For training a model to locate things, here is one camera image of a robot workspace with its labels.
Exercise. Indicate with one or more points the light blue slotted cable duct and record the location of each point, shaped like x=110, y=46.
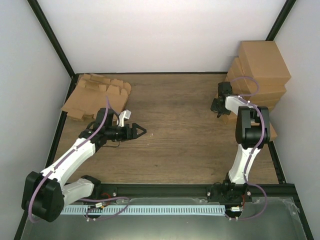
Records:
x=148, y=210

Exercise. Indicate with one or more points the brown cardboard box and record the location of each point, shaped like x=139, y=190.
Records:
x=228, y=119
x=273, y=133

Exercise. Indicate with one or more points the black aluminium frame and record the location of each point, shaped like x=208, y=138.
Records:
x=282, y=189

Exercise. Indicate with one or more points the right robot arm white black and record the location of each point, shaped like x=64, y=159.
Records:
x=252, y=129

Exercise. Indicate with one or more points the stack of flat cardboard blanks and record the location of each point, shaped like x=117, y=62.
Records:
x=92, y=92

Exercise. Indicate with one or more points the bottom folded cardboard box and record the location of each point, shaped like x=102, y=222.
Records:
x=270, y=107

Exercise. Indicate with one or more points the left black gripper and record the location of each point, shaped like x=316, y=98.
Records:
x=133, y=131

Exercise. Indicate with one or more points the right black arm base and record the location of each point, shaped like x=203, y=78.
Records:
x=226, y=192

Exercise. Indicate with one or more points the folded cardboard box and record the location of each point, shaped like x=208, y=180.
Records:
x=270, y=107
x=236, y=68
x=252, y=90
x=262, y=60

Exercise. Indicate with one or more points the top folded cardboard box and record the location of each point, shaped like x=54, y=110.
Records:
x=262, y=60

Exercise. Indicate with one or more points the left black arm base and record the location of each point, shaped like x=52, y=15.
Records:
x=100, y=192

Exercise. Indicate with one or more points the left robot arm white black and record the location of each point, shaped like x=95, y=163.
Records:
x=47, y=193

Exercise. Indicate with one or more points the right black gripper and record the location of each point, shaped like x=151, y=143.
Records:
x=214, y=108

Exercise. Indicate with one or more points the clear acrylic plate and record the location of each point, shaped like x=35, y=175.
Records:
x=280, y=221

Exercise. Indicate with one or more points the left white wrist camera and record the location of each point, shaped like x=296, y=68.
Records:
x=122, y=117

